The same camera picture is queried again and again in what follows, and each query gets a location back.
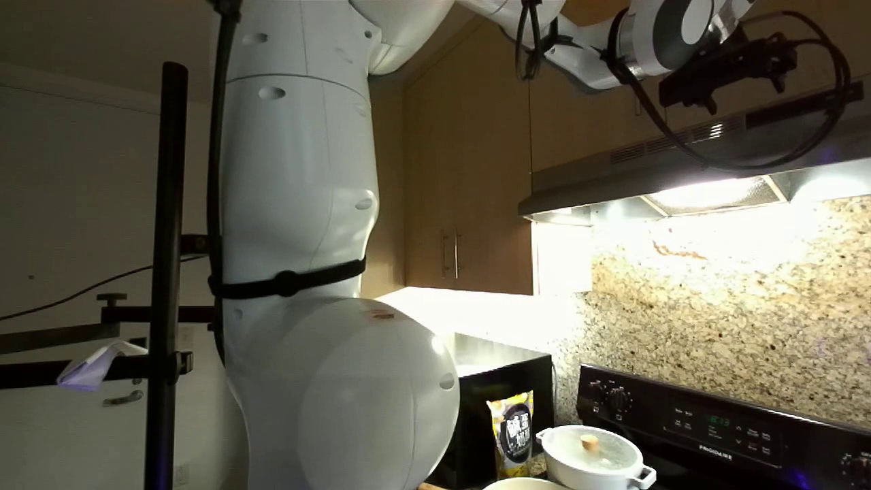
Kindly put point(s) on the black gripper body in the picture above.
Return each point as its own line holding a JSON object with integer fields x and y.
{"x": 740, "y": 59}

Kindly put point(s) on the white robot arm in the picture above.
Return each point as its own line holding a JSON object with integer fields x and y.
{"x": 336, "y": 390}

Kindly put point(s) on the black electric stove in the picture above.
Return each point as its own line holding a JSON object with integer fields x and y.
{"x": 708, "y": 443}

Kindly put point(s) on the stainless range hood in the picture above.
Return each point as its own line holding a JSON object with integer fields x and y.
{"x": 775, "y": 154}

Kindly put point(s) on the wooden upper cabinets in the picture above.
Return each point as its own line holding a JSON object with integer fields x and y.
{"x": 508, "y": 88}

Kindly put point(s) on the black microwave oven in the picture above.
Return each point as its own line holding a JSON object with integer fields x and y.
{"x": 491, "y": 372}

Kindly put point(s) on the white ceramic pot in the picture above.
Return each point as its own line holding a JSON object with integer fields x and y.
{"x": 591, "y": 458}

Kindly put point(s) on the yellow black snack bag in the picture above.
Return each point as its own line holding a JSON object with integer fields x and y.
{"x": 517, "y": 436}

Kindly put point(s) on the cream frying pan wooden handle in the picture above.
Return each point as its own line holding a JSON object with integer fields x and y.
{"x": 525, "y": 482}

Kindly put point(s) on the black camera stand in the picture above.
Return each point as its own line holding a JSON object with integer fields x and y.
{"x": 92, "y": 214}

